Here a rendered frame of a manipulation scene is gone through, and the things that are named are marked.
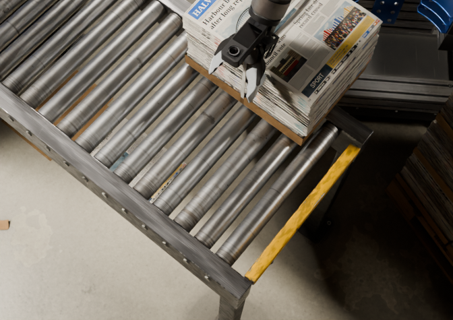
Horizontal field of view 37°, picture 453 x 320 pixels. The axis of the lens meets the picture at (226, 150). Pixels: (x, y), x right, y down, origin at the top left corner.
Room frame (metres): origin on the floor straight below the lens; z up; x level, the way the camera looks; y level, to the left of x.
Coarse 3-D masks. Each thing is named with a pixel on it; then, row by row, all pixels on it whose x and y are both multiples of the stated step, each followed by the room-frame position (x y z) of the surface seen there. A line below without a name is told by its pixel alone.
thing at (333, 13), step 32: (320, 0) 0.97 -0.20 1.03; (288, 32) 0.87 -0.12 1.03; (320, 32) 0.88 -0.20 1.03; (352, 32) 0.88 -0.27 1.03; (288, 64) 0.79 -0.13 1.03; (320, 64) 0.80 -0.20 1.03; (352, 64) 0.83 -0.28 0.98; (256, 96) 0.78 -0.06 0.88; (288, 96) 0.73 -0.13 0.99; (320, 96) 0.72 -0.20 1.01; (288, 128) 0.72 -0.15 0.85
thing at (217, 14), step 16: (208, 0) 0.95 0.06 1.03; (224, 0) 0.95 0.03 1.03; (240, 0) 0.95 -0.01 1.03; (192, 16) 0.90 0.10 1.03; (208, 16) 0.90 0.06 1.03; (224, 16) 0.91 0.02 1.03; (240, 16) 0.91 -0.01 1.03; (192, 32) 0.89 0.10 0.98; (208, 32) 0.86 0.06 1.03; (224, 32) 0.86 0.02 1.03; (192, 48) 0.90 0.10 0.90; (208, 48) 0.87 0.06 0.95; (208, 64) 0.87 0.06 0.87; (224, 64) 0.84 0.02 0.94; (224, 80) 0.84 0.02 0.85
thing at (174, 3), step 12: (156, 0) 1.11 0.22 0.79; (168, 0) 1.11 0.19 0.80; (180, 0) 1.11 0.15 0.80; (168, 12) 1.08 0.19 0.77; (180, 12) 1.07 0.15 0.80; (336, 108) 0.81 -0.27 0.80; (324, 120) 0.78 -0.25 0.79; (336, 120) 0.77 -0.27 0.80; (348, 120) 0.78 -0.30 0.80; (312, 132) 0.79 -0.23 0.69; (348, 132) 0.74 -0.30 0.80; (360, 132) 0.74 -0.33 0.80; (372, 132) 0.75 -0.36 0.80; (336, 144) 0.75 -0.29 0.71; (348, 144) 0.73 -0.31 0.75; (360, 144) 0.71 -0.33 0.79
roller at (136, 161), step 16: (208, 80) 0.86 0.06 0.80; (192, 96) 0.81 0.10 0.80; (208, 96) 0.83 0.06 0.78; (176, 112) 0.77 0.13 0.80; (192, 112) 0.78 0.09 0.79; (160, 128) 0.72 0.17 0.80; (176, 128) 0.73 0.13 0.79; (144, 144) 0.67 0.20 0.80; (160, 144) 0.68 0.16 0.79; (128, 160) 0.63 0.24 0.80; (144, 160) 0.63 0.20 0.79; (128, 176) 0.59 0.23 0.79
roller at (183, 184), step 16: (240, 112) 0.78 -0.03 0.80; (224, 128) 0.73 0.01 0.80; (240, 128) 0.74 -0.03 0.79; (208, 144) 0.69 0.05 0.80; (224, 144) 0.69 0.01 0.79; (192, 160) 0.64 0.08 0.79; (208, 160) 0.64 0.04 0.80; (192, 176) 0.60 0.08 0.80; (176, 192) 0.55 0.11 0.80; (160, 208) 0.51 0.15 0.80
